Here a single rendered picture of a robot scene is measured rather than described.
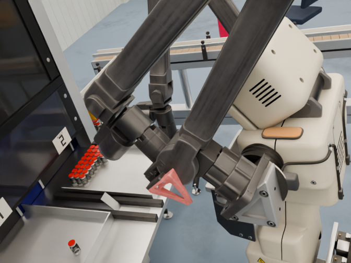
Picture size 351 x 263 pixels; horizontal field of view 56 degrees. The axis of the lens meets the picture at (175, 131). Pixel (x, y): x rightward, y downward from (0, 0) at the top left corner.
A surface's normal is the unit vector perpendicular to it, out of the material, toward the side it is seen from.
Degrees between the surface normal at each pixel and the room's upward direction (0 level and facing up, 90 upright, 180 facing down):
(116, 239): 0
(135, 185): 0
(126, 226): 0
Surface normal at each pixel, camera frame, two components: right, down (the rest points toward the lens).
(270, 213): -0.47, 0.58
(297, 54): 0.50, -0.44
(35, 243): -0.20, -0.80
